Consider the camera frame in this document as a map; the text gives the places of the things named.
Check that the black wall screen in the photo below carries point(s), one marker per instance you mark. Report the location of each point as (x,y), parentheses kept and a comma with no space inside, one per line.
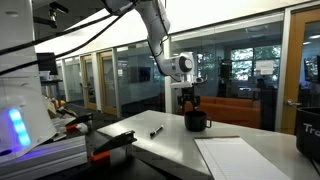
(140,74)

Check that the white lined notepad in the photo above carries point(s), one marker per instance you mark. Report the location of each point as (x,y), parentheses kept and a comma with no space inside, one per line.
(240,160)

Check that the black bucket with white print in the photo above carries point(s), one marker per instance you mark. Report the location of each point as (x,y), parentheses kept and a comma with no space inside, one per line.
(308,133)

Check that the orange sofa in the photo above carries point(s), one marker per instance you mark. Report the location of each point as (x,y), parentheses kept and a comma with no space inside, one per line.
(233,110)

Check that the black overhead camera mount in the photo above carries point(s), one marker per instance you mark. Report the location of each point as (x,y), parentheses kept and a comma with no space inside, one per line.
(51,13)

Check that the white paper sign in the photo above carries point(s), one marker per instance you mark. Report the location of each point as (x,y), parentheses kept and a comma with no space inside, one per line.
(264,66)

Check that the black clamp with orange grip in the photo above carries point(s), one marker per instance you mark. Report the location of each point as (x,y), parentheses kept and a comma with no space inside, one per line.
(113,143)
(78,120)

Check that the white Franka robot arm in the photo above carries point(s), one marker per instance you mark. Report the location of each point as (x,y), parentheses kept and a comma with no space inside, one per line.
(156,20)

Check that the small black monitor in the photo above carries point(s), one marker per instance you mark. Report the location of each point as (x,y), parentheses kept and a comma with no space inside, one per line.
(46,63)

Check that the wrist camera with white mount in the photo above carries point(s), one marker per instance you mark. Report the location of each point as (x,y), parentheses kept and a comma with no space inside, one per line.
(186,85)

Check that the black marker pen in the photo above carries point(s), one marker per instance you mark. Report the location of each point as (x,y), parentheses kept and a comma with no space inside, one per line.
(156,131)

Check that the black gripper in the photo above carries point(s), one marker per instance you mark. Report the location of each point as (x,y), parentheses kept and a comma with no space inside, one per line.
(189,92)

